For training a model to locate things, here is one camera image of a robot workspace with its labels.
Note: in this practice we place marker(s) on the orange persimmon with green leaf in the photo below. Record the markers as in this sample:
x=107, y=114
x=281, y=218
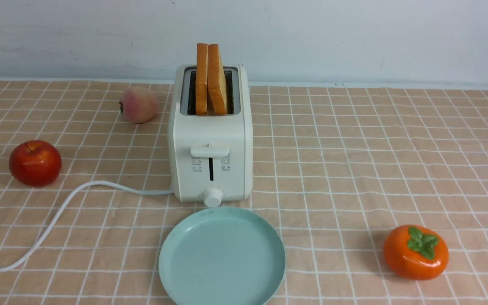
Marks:
x=416, y=253

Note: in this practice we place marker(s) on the orange checkered tablecloth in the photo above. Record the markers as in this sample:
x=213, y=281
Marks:
x=335, y=171

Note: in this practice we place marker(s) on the toast slice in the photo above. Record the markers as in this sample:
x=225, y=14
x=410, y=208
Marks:
x=216, y=84
x=201, y=79

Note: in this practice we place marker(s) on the white two-slot toaster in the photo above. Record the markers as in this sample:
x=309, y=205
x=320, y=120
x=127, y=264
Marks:
x=211, y=156

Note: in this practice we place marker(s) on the red apple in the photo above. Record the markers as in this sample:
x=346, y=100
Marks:
x=35, y=163

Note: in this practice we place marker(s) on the pink peach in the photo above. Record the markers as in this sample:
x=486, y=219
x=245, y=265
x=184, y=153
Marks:
x=138, y=105

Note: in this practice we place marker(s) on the light green round plate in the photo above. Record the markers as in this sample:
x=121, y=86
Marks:
x=222, y=256

